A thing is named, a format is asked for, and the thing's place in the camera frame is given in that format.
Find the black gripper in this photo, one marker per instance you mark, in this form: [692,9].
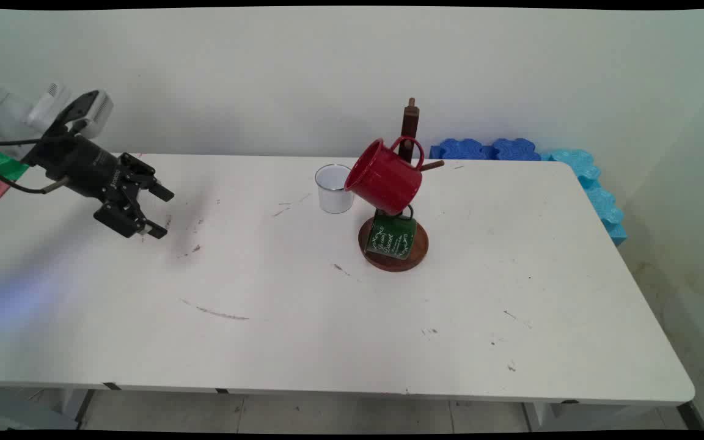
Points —
[83,165]

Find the red enamel mug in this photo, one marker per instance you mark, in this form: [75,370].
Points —
[382,180]

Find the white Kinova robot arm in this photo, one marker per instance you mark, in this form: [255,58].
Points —
[3,110]

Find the white enamel cup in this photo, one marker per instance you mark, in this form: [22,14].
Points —
[330,189]

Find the green printed mug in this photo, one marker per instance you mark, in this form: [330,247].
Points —
[392,238]

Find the wooden mug tree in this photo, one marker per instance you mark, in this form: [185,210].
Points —
[411,125]

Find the dark blue foam mat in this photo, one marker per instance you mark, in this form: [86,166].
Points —
[514,150]
[459,150]

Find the light blue foam mat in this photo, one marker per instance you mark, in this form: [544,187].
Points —
[608,214]
[575,164]

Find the white table leg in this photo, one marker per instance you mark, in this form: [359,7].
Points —
[572,415]

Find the grey table leg frame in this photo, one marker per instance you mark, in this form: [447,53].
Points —
[28,409]

